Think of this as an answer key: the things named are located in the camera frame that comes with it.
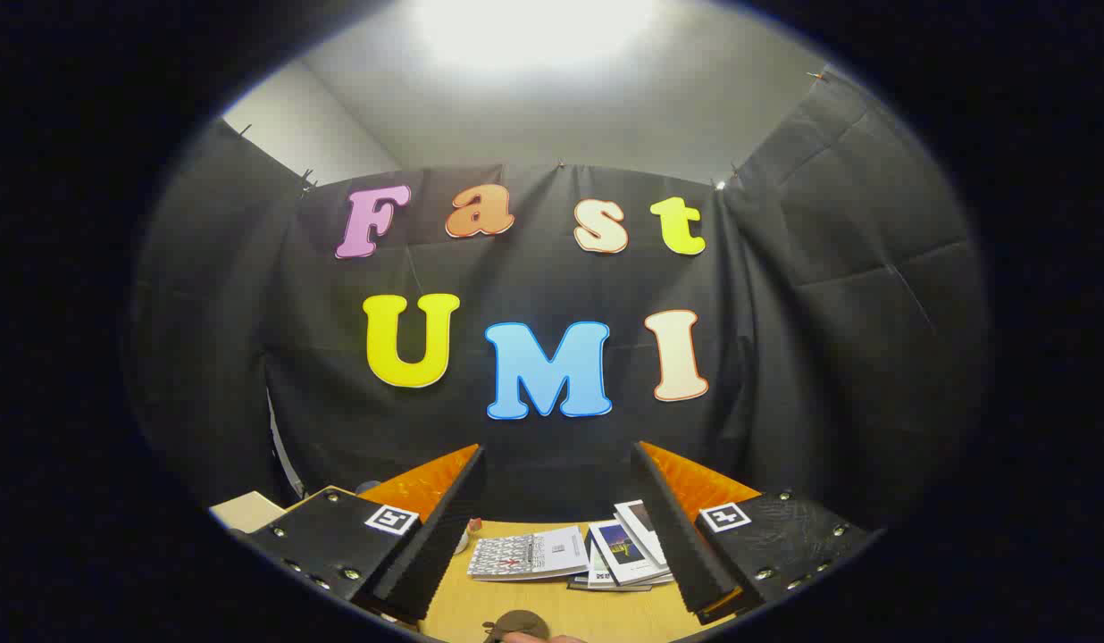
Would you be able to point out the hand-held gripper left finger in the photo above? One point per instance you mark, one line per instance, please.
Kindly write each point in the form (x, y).
(440, 545)

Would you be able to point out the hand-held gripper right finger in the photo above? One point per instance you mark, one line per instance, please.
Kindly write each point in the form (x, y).
(677, 536)

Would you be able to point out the brown fuzzy shoe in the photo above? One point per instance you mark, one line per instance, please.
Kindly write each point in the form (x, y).
(516, 623)

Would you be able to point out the beige fabric storage box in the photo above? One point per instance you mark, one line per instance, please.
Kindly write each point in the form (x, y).
(248, 511)

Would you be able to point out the white book dark picture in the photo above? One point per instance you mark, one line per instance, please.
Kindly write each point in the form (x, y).
(641, 527)

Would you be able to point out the white book blue picture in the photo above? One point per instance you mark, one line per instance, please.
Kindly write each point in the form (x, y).
(619, 549)

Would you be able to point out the grey patterned book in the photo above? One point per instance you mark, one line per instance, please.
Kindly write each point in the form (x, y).
(525, 554)

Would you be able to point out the black bordered book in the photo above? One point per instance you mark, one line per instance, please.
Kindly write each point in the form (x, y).
(606, 585)

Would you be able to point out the white metal frame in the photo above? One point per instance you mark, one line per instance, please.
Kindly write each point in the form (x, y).
(284, 464)

